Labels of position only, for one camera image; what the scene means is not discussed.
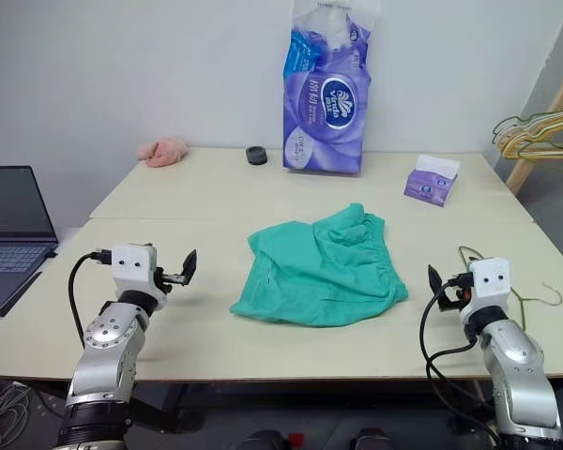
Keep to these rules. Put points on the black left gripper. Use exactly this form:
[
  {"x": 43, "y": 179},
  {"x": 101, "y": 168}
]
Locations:
[{"x": 169, "y": 279}]

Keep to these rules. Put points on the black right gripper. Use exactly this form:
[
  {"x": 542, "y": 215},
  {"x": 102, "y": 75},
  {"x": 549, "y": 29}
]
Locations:
[{"x": 456, "y": 295}]

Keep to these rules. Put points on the green shorts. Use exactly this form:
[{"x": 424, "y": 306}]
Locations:
[{"x": 319, "y": 276}]

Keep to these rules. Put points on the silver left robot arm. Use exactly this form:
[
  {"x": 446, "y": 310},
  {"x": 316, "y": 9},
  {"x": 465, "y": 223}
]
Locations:
[{"x": 104, "y": 347}]

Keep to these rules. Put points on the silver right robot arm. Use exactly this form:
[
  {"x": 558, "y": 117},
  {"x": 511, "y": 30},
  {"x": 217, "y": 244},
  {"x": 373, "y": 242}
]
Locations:
[{"x": 516, "y": 365}]

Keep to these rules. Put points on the small purple tissue box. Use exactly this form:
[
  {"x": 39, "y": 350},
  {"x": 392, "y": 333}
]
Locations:
[{"x": 429, "y": 185}]

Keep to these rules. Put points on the pink fluffy cloth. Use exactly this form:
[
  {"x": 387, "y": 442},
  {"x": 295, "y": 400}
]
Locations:
[{"x": 162, "y": 152}]

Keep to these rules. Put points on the black round lid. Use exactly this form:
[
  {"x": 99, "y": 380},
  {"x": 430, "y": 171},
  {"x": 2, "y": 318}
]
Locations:
[{"x": 256, "y": 155}]

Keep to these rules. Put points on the dark rounded shape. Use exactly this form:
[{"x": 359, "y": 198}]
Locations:
[
  {"x": 373, "y": 438},
  {"x": 269, "y": 438}
]

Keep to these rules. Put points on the grey laptop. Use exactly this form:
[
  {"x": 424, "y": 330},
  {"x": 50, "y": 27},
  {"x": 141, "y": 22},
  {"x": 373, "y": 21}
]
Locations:
[{"x": 14, "y": 220}]

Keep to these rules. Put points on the purple tissue roll pack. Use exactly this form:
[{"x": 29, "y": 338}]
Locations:
[{"x": 326, "y": 112}]

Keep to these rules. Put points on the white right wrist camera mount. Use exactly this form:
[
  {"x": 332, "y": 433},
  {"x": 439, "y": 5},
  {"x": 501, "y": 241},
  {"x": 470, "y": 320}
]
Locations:
[{"x": 490, "y": 281}]

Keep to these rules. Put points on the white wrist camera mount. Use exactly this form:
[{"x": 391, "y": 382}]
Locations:
[
  {"x": 132, "y": 265},
  {"x": 490, "y": 281}
]

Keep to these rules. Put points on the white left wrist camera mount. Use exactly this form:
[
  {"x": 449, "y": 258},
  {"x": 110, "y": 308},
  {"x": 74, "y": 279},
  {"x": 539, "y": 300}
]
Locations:
[{"x": 132, "y": 265}]

